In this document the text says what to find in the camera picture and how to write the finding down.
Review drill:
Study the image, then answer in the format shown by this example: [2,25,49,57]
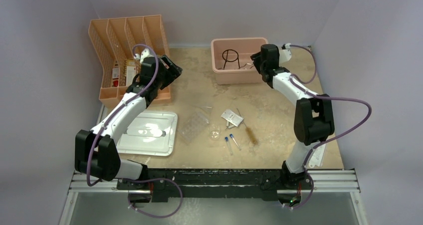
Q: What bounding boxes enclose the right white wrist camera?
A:
[279,43,292,64]

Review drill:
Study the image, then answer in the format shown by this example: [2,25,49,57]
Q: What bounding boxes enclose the brown test tube brush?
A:
[242,120,258,146]

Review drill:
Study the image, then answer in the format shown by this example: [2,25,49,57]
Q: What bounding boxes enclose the black wire tripod stand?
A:
[221,49,240,70]

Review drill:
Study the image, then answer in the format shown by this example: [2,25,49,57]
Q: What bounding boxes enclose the metal crucible tongs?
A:
[221,63,254,70]

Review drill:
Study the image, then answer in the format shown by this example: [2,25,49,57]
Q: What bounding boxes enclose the peach slotted file organizer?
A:
[88,15,170,110]

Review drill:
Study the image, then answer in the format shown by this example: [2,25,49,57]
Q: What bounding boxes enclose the small clear glass dish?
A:
[210,128,220,140]

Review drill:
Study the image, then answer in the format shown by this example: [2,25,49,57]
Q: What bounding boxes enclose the pink plastic bin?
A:
[211,37,268,85]

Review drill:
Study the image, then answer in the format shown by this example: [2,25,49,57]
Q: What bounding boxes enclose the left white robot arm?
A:
[74,52,183,190]

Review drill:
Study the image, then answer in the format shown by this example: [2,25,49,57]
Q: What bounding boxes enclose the aluminium rail frame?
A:
[59,104,361,225]

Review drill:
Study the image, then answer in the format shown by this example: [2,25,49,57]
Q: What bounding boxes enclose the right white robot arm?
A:
[250,44,335,189]

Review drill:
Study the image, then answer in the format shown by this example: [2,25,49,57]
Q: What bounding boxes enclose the white red box in organizer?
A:
[111,60,137,87]

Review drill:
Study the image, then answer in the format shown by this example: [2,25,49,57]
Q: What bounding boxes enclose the white instruction sheet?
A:
[308,144,326,169]

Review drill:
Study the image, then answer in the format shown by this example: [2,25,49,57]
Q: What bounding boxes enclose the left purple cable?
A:
[86,44,184,219]

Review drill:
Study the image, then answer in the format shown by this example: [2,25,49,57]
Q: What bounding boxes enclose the clear plastic well plate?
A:
[179,112,209,142]

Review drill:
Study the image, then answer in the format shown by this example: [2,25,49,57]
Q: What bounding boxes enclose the test tube blue cap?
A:
[224,137,233,156]
[229,134,241,151]

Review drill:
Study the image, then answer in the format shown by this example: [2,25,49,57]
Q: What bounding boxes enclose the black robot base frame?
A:
[117,168,313,204]

